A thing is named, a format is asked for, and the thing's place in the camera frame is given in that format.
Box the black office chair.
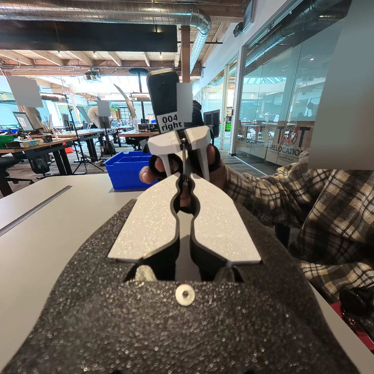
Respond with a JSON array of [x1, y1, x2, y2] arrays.
[[0, 156, 34, 197]]

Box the wooden pillar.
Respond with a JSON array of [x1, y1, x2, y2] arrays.
[[181, 26, 191, 86]]

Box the blue plastic bin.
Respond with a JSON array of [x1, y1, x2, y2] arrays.
[[104, 151, 161, 190]]

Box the red and black bag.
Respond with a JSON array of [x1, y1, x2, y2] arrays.
[[330, 288, 374, 351]]

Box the wooden desk black legs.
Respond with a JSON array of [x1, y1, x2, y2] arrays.
[[0, 136, 77, 197], [63, 129, 117, 162], [117, 130, 152, 146]]

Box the silver air duct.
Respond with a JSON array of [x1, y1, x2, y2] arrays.
[[0, 5, 212, 75]]

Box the computer monitor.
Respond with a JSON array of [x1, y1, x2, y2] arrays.
[[12, 112, 36, 132]]

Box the black hanging ceiling panel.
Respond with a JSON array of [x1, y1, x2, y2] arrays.
[[0, 21, 178, 52]]

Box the large red black window decal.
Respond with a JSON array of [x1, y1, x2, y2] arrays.
[[270, 126, 311, 164]]

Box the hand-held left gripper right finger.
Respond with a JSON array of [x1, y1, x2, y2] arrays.
[[187, 175, 262, 265]]

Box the small red black window decal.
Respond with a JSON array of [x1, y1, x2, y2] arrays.
[[238, 127, 265, 151]]

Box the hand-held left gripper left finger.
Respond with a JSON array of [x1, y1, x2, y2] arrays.
[[108, 175, 183, 262]]

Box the black panel on stand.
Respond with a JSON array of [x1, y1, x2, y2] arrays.
[[204, 109, 220, 138]]

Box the black pole round top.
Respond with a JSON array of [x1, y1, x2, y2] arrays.
[[129, 68, 150, 124]]

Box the curved feather banner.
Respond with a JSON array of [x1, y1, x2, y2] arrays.
[[113, 84, 137, 119]]

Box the black tripod light stand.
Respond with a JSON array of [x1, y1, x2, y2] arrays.
[[41, 93, 105, 175]]

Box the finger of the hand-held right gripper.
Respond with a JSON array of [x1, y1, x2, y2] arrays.
[[185, 126, 213, 182], [147, 131, 184, 177]]

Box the person's plaid shirt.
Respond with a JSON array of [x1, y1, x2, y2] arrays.
[[289, 175, 374, 304]]

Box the long silver bolt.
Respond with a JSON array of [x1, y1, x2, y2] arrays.
[[181, 139, 189, 177]]

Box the person's right hand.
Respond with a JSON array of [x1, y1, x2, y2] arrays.
[[139, 145, 228, 214]]

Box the black mesh chair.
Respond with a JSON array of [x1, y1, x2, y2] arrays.
[[28, 156, 51, 179]]

